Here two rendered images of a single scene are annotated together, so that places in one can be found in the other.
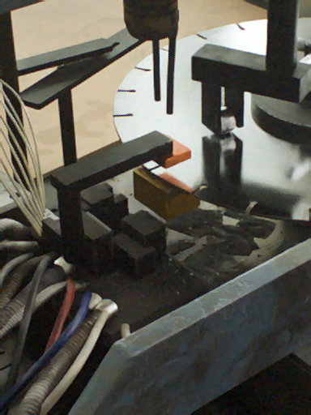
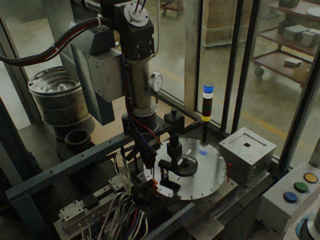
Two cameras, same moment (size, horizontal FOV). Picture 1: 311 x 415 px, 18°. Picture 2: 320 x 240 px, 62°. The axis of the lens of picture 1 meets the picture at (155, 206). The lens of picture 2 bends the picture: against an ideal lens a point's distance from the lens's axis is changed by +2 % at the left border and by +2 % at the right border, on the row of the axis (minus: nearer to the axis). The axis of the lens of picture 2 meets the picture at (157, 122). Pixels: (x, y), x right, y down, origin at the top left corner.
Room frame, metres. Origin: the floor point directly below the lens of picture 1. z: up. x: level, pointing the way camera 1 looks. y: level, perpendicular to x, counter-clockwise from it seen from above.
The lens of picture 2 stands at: (-0.03, -0.05, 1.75)
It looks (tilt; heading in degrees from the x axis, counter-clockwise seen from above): 38 degrees down; 1
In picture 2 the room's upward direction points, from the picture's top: 4 degrees counter-clockwise
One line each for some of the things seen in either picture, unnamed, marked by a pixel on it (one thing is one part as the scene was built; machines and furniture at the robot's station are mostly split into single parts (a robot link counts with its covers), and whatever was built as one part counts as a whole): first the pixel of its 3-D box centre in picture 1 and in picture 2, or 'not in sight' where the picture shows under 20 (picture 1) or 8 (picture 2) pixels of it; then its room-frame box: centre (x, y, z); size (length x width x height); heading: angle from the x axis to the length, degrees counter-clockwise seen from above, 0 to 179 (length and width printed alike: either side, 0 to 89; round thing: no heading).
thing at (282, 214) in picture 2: not in sight; (292, 197); (0.62, -0.56, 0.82); 0.28 x 0.11 x 0.15; 127
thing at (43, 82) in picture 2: not in sight; (68, 106); (1.21, 0.47, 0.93); 0.31 x 0.31 x 0.36
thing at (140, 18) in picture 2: not in sight; (111, 47); (0.71, 0.08, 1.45); 0.35 x 0.07 x 0.28; 37
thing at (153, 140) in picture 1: (122, 194); (145, 191); (0.58, 0.02, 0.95); 0.10 x 0.03 x 0.07; 127
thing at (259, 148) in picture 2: not in sight; (244, 156); (0.85, -0.44, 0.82); 0.18 x 0.18 x 0.15; 37
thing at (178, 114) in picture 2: not in sight; (174, 133); (0.64, -0.09, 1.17); 0.06 x 0.05 x 0.20; 118
